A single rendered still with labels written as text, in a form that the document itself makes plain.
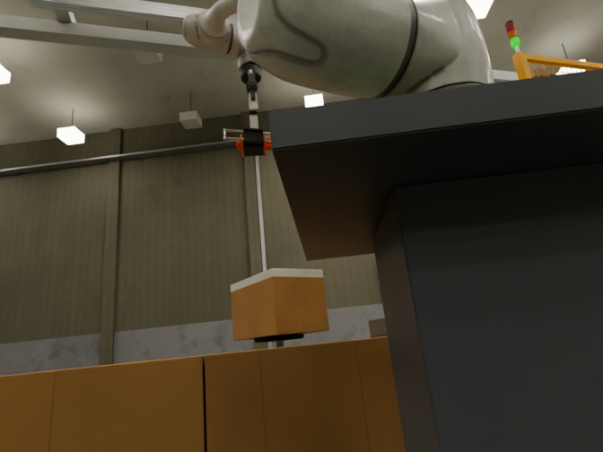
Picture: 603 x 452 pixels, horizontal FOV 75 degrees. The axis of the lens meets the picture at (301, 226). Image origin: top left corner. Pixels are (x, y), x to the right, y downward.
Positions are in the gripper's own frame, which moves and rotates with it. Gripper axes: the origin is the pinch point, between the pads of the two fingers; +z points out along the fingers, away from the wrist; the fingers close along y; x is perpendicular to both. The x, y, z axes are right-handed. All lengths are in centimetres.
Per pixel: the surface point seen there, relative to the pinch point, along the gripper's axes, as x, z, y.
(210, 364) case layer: 14, 80, -30
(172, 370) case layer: 21, 80, -31
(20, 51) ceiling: 455, -555, 593
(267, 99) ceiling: -54, -555, 779
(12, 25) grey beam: 178, -181, 143
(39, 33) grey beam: 161, -178, 148
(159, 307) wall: 246, -47, 885
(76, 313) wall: 452, -54, 920
